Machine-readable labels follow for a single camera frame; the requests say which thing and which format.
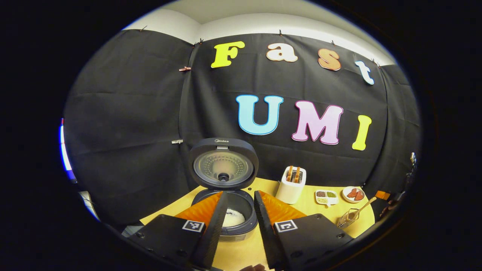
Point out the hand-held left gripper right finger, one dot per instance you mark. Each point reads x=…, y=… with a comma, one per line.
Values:
x=265, y=237

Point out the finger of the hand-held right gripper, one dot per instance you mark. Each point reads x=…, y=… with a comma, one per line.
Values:
x=382, y=195

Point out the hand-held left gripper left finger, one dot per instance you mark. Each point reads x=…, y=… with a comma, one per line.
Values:
x=216, y=233

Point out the white rice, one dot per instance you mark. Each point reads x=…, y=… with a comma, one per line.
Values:
x=233, y=218

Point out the wooden spoon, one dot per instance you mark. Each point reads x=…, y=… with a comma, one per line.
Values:
x=363, y=207

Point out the dark blue rice cooker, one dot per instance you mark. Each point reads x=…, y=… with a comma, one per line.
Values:
x=224, y=165

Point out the red meat piece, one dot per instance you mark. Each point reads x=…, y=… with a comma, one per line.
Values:
x=352, y=193
x=359, y=195

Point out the white round plate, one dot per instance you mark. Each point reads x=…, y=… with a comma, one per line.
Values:
x=348, y=198

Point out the white toaster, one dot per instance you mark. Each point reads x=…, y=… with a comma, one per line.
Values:
x=290, y=192

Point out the white divided dish with beans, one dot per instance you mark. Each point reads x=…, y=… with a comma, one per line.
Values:
x=326, y=197

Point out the toasted bread slice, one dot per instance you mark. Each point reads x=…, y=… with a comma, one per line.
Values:
x=297, y=175
x=289, y=174

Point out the metal clip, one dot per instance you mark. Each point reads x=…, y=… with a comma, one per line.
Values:
x=177, y=141

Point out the black backdrop cloth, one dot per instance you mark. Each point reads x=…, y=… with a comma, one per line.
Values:
x=131, y=113

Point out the pink clip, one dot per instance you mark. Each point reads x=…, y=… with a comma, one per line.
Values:
x=185, y=69

